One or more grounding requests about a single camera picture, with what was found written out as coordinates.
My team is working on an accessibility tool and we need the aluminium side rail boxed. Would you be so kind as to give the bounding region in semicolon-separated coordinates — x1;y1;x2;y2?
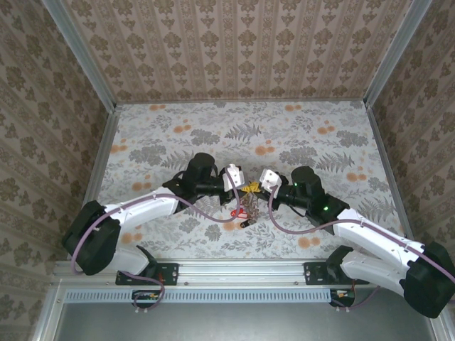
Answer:
83;106;122;264
365;102;417;242

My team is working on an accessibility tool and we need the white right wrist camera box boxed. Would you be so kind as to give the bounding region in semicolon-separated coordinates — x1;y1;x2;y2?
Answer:
258;169;284;195

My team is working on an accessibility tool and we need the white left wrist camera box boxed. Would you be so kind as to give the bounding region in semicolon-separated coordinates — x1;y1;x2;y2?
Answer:
222;163;246;189

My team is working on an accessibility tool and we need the metal disc with split rings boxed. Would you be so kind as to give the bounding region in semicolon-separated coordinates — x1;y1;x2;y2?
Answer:
240;193;262;223

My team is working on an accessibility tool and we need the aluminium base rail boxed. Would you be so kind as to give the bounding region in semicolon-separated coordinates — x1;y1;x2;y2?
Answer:
53;261;370;285

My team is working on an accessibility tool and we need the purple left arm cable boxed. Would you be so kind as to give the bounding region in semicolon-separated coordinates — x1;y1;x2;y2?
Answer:
70;170;240;315

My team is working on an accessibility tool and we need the white slotted cable duct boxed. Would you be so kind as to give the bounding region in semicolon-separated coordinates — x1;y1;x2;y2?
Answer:
65;287;335;303

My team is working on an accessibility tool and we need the aluminium frame post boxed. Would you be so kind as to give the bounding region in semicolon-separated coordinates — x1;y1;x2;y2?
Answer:
364;0;433;107
41;0;118;109

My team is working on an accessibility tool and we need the floral tablecloth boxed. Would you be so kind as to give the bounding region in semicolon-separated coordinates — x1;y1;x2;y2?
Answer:
94;102;406;262

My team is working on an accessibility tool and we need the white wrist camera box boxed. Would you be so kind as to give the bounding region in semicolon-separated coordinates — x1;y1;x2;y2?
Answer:
258;169;284;195
222;163;246;189

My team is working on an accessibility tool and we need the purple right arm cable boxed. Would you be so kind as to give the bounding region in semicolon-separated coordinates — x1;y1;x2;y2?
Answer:
267;183;445;313

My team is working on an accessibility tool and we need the aluminium back rail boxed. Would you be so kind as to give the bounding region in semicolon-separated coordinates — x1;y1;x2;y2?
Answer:
115;99;369;107

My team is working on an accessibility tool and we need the grey metal panel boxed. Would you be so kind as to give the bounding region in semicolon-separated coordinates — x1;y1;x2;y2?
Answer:
33;280;455;341

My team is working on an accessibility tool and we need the black connector box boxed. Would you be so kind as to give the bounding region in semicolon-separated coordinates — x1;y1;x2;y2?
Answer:
329;288;356;307
132;289;166;308

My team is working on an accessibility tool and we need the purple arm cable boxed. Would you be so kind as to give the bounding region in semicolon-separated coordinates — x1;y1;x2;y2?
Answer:
70;170;240;315
267;183;445;313

